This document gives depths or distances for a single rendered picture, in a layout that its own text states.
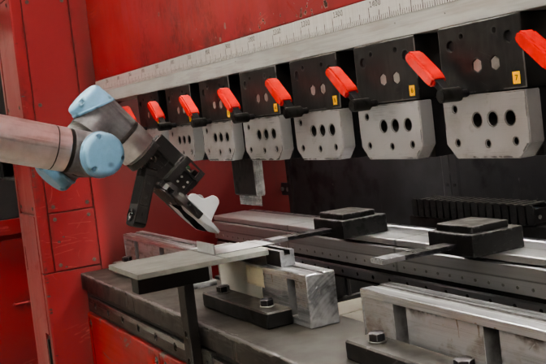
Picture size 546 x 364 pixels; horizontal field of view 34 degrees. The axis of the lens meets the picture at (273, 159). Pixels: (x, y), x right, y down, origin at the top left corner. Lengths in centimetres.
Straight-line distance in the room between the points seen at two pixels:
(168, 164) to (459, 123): 73
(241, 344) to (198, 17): 67
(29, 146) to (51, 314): 115
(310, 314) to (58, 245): 112
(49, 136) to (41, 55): 108
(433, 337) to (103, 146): 61
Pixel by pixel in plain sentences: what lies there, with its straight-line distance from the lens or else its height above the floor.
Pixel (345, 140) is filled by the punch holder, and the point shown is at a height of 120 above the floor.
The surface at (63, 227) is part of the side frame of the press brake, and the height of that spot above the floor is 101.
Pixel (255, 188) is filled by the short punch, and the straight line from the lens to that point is 173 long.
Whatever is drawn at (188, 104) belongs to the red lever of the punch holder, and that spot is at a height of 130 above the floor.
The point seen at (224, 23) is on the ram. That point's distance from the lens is 171.
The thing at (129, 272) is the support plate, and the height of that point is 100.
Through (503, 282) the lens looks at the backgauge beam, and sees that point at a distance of 154.
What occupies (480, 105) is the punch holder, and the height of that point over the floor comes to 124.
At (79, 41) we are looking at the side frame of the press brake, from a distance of 257.
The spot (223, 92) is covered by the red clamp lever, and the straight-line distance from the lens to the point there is 165.
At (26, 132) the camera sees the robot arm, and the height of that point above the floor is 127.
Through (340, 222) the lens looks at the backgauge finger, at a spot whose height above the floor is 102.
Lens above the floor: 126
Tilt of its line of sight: 3 degrees down
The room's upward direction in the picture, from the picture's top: 7 degrees counter-clockwise
